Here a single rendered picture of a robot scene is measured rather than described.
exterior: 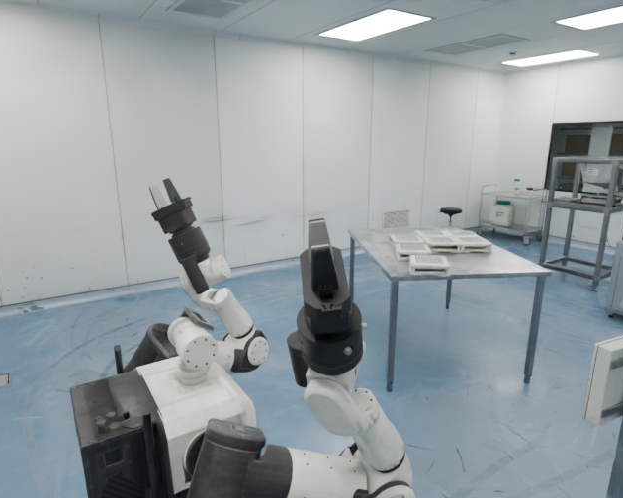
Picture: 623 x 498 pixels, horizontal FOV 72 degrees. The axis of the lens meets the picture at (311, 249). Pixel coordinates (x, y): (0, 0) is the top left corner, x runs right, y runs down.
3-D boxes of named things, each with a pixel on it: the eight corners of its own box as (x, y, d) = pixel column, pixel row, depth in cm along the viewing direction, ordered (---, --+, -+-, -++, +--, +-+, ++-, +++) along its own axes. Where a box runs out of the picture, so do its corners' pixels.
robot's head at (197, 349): (185, 384, 78) (181, 340, 76) (169, 362, 86) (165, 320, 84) (220, 374, 81) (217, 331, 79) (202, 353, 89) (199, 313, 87)
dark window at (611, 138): (543, 189, 743) (552, 123, 716) (544, 189, 744) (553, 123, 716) (631, 198, 636) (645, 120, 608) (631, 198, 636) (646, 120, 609)
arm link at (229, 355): (264, 378, 121) (200, 379, 104) (234, 370, 129) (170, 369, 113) (271, 338, 123) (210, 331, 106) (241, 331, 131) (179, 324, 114)
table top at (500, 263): (347, 232, 421) (347, 229, 420) (455, 230, 432) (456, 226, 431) (390, 281, 276) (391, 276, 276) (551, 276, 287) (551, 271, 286)
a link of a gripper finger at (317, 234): (303, 223, 51) (309, 264, 55) (329, 220, 51) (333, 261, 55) (303, 216, 53) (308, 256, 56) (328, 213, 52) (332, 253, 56)
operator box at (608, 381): (580, 417, 137) (593, 343, 131) (613, 404, 144) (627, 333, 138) (599, 428, 132) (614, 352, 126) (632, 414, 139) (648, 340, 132)
